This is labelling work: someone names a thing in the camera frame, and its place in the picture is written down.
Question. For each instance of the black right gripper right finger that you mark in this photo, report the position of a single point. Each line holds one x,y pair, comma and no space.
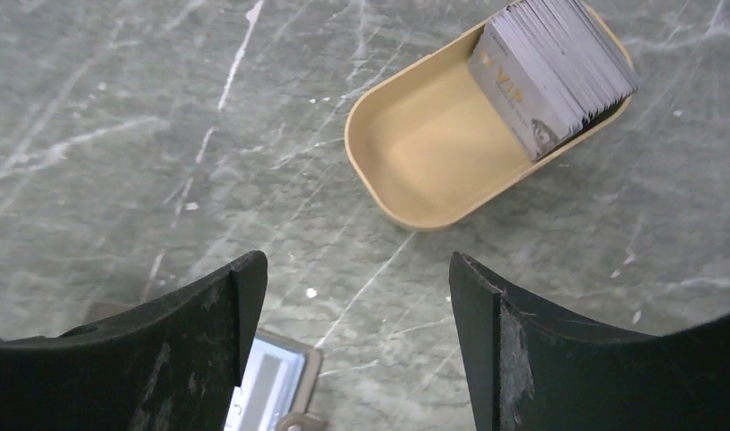
532,364

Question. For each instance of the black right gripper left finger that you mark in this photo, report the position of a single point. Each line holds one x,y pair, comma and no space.
168,364

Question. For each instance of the grey card holder wallet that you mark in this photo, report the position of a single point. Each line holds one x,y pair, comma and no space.
277,386

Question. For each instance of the stack of credit cards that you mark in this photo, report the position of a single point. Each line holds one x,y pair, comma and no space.
550,69

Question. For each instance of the beige oval tray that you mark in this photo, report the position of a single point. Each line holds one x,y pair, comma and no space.
430,147

